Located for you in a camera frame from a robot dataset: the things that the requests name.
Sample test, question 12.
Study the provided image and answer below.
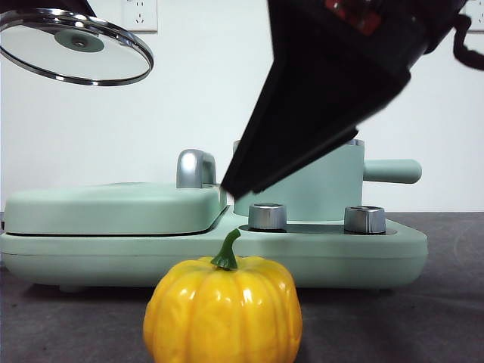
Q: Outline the silver griddle cover handle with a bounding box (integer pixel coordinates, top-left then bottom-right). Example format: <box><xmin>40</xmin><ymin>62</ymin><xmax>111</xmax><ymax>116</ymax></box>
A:
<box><xmin>175</xmin><ymin>149</ymin><xmax>218</xmax><ymax>190</ymax></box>

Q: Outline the green breakfast machine base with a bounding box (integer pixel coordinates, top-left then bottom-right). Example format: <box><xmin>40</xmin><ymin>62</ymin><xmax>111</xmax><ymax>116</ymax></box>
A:
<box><xmin>0</xmin><ymin>203</ymin><xmax>430</xmax><ymax>294</ymax></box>

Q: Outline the white wall socket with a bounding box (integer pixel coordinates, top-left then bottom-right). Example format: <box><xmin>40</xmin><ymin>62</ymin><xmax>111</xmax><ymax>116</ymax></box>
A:
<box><xmin>120</xmin><ymin>0</ymin><xmax>159</xmax><ymax>35</ymax></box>
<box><xmin>464</xmin><ymin>0</ymin><xmax>484</xmax><ymax>33</ymax></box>

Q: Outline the glass lid with green knob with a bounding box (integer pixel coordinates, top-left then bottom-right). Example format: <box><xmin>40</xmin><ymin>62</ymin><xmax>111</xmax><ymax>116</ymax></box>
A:
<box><xmin>0</xmin><ymin>8</ymin><xmax>155</xmax><ymax>87</ymax></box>

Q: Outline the green pot with side handle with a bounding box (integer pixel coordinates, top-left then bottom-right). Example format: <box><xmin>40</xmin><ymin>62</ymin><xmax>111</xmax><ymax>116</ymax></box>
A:
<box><xmin>231</xmin><ymin>138</ymin><xmax>423</xmax><ymax>222</ymax></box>

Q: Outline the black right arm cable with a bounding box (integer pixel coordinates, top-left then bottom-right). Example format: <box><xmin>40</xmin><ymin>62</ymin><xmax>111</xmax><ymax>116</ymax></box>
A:
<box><xmin>451</xmin><ymin>13</ymin><xmax>484</xmax><ymax>71</ymax></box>

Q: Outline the silver control knob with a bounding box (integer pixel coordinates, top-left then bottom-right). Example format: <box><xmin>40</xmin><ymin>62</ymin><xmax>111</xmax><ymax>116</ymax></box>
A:
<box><xmin>247</xmin><ymin>202</ymin><xmax>288</xmax><ymax>231</ymax></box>
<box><xmin>343</xmin><ymin>205</ymin><xmax>386</xmax><ymax>234</ymax></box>

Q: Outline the green hinged griddle cover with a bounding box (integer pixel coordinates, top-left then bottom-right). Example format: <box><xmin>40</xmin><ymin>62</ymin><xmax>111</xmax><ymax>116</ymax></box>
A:
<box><xmin>2</xmin><ymin>181</ymin><xmax>228</xmax><ymax>237</ymax></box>

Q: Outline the yellow pumpkin with green stem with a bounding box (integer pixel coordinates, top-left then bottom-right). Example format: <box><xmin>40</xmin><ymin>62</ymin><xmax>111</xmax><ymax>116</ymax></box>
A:
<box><xmin>142</xmin><ymin>228</ymin><xmax>303</xmax><ymax>363</ymax></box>

